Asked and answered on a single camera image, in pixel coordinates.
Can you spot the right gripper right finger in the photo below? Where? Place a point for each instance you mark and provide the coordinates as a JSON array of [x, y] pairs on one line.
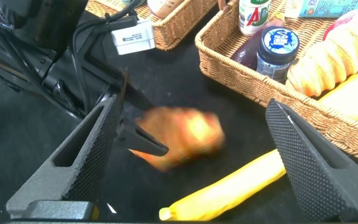
[[322, 186]]

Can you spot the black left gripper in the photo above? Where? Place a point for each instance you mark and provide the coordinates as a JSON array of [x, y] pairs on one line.
[[123, 90]]

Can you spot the black table cloth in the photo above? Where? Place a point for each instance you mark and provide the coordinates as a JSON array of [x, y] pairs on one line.
[[182, 77]]

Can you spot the wicker basket holding toiletries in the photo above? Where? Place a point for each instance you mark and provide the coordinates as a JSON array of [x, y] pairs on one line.
[[172, 34]]

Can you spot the dark blue lid bottle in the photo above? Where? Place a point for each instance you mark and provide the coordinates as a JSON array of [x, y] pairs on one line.
[[277, 46]]

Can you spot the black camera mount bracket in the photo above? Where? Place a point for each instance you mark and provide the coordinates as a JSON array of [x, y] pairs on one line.
[[98, 65]]

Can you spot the purple toy eggplant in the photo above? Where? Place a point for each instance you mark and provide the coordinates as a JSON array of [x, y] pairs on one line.
[[247, 53]]

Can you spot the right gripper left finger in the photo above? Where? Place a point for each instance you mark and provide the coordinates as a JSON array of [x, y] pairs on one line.
[[73, 174]]

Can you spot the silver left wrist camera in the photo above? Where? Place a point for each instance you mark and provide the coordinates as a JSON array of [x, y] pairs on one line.
[[134, 37]]

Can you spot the wicker basket holding food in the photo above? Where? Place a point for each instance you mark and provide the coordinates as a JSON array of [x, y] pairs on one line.
[[228, 71]]

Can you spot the yellow toy mango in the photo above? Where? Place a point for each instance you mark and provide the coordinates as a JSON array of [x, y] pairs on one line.
[[353, 96]]

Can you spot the striped spiral bread roll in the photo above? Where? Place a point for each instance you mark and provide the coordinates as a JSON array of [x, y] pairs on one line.
[[337, 59]]

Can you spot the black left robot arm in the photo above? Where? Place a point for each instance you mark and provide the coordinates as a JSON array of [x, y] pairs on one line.
[[26, 31]]

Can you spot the toy croissant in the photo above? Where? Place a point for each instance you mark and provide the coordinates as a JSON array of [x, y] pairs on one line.
[[191, 133]]

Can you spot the yellow toy banana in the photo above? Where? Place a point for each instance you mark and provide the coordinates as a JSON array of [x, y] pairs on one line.
[[228, 189]]

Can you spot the white milk drink bottle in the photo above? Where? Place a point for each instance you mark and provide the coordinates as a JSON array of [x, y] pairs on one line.
[[255, 17]]

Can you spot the clear water bottle blue cap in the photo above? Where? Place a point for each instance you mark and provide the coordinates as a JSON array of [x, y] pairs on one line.
[[322, 7]]

